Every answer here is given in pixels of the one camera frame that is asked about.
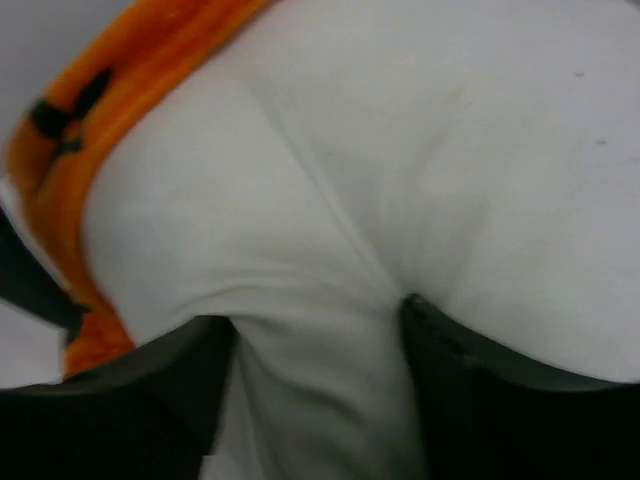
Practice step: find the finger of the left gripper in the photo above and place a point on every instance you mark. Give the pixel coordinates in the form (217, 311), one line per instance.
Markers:
(27, 285)

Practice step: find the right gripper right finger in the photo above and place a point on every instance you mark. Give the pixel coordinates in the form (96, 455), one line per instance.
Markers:
(489, 412)

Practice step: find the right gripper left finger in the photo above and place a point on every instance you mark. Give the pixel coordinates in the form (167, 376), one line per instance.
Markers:
(151, 414)

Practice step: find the orange patterned pillowcase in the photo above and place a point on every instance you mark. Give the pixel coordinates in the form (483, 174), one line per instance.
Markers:
(58, 148)

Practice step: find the white pillow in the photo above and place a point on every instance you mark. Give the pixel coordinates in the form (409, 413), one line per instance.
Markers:
(339, 155)

